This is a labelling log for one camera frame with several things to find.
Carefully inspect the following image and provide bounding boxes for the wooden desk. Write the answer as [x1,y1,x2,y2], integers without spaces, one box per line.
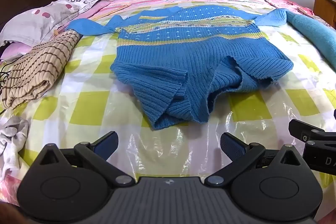
[314,0,336,18]

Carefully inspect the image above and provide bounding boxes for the grey pillow with pink spots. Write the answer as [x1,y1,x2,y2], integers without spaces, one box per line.
[0,0,101,47]

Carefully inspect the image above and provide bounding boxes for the teal fleece blanket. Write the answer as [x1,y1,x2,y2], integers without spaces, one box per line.
[286,11,336,69]

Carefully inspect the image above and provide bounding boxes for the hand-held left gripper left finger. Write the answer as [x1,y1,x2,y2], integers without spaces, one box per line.
[34,131,135,186]

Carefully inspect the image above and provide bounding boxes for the beige striped folded cloth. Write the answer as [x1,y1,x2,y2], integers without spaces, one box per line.
[2,30,80,109]

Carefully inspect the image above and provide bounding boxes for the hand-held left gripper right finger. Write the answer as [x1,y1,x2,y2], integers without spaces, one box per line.
[204,132,306,186]

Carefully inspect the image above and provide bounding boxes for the yellow-green checked plastic sheet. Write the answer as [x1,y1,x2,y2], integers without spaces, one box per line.
[0,0,336,188]

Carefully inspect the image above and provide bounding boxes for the blue knitted sweater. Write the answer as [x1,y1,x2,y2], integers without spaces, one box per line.
[68,6,294,131]

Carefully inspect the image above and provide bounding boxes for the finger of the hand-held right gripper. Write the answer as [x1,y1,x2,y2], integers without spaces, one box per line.
[288,119,336,141]

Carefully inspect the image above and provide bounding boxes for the white crumpled cloth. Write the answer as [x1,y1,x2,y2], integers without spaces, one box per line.
[0,117,30,180]

